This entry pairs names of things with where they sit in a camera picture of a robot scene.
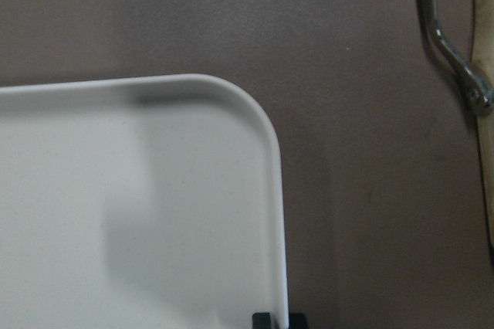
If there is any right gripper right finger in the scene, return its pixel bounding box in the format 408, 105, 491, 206
289, 313, 308, 329

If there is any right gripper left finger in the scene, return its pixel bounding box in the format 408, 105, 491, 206
252, 312, 274, 329

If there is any cream rabbit tray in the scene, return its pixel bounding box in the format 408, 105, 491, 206
1, 74, 289, 328

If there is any metal ice scoop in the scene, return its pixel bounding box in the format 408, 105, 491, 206
411, 0, 494, 116

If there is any wooden cutting board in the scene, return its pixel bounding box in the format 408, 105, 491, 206
472, 0, 493, 249

